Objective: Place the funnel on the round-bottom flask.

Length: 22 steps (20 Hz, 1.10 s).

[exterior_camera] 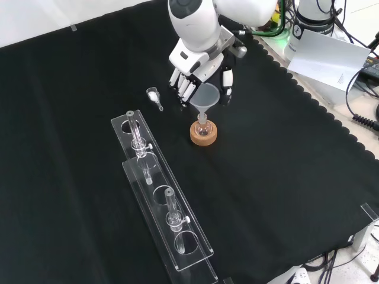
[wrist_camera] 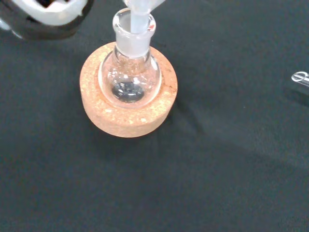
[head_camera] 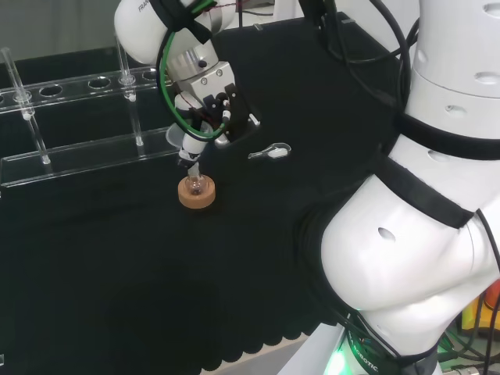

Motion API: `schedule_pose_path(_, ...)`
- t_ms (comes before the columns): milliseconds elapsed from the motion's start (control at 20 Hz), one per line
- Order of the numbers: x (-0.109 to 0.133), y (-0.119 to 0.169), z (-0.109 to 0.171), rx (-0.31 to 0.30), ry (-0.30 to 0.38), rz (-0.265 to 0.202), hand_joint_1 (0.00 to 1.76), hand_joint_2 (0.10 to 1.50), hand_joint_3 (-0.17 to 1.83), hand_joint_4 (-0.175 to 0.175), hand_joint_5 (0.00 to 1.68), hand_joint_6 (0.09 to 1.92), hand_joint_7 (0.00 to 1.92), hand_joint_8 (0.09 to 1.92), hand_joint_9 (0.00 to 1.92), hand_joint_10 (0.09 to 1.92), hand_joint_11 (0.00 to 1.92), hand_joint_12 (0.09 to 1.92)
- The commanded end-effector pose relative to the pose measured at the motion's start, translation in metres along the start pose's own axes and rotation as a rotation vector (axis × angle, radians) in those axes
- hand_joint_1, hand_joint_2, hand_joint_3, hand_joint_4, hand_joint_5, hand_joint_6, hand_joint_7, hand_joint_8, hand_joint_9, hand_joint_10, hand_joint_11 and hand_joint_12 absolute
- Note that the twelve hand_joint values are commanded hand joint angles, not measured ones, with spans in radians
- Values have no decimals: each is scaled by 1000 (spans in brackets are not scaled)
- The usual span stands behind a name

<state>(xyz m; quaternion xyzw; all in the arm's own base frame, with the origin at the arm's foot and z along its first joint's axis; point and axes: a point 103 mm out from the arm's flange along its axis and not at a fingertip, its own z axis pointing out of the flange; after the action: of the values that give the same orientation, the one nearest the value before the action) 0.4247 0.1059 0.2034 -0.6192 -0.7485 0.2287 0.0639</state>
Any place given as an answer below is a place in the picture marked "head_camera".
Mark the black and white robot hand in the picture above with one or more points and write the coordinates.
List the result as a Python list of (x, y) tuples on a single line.
[(211, 105)]

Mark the glass weighing funnel with powder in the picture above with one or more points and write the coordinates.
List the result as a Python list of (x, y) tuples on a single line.
[(278, 152)]

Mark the small round-bottom glass flask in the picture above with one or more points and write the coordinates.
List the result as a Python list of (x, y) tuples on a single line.
[(194, 185)]

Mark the clear acrylic funnel stand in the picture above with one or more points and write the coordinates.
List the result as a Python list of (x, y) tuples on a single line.
[(97, 150)]

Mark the black cloth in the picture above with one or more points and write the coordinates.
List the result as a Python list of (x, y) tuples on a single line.
[(234, 254)]

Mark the yellow stop button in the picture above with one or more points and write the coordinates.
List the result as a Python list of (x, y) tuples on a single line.
[(490, 312)]

